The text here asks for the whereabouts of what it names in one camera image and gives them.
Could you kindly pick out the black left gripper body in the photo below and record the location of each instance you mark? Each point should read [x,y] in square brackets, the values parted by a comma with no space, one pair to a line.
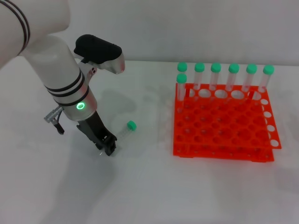
[93,128]

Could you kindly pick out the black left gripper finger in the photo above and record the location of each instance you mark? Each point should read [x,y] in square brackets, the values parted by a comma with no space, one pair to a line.
[99,144]
[109,145]

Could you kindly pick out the green-capped clear test tube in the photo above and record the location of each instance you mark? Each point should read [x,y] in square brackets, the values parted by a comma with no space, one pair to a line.
[233,68]
[181,78]
[251,68]
[268,69]
[216,67]
[182,66]
[199,67]
[131,125]

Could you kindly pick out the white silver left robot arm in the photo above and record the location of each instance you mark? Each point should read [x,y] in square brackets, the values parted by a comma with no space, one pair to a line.
[58,70]

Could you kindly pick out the orange test tube rack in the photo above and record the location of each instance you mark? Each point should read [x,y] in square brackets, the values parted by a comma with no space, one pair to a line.
[222,130]

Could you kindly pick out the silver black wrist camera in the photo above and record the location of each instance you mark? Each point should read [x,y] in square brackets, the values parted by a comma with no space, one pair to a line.
[100,51]

